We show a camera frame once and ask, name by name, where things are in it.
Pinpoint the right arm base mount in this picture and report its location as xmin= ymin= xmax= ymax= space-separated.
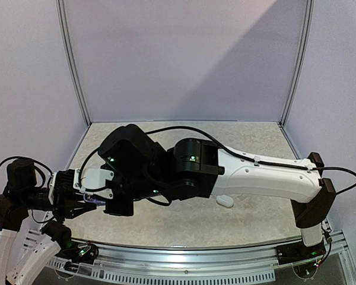
xmin=275 ymin=240 xmax=326 ymax=265

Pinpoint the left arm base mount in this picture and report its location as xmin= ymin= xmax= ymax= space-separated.
xmin=56 ymin=242 xmax=99 ymax=265

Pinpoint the white slotted cable duct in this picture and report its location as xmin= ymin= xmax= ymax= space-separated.
xmin=46 ymin=258 xmax=276 ymax=284

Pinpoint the aluminium corner frame post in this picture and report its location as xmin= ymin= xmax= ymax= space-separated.
xmin=278 ymin=0 xmax=314 ymax=128

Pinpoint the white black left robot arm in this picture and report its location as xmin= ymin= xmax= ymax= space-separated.
xmin=0 ymin=159 xmax=99 ymax=284

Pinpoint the lavender oval charging case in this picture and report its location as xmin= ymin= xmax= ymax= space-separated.
xmin=84 ymin=194 xmax=106 ymax=207

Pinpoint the white oval charging case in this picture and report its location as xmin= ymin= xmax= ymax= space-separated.
xmin=216 ymin=195 xmax=234 ymax=208

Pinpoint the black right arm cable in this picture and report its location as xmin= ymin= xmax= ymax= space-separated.
xmin=78 ymin=126 xmax=356 ymax=205

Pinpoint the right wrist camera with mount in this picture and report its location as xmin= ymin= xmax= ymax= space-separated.
xmin=73 ymin=168 xmax=115 ymax=200

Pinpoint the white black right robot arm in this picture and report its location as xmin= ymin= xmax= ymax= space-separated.
xmin=97 ymin=124 xmax=336 ymax=259

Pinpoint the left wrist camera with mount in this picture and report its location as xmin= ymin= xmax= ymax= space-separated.
xmin=48 ymin=169 xmax=75 ymax=206

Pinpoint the aluminium left frame post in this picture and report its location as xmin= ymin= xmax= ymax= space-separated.
xmin=56 ymin=0 xmax=92 ymax=127

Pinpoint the aluminium front rail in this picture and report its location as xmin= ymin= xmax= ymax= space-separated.
xmin=35 ymin=232 xmax=351 ymax=275

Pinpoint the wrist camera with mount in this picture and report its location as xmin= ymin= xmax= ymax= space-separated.
xmin=73 ymin=168 xmax=115 ymax=200
xmin=48 ymin=169 xmax=75 ymax=206

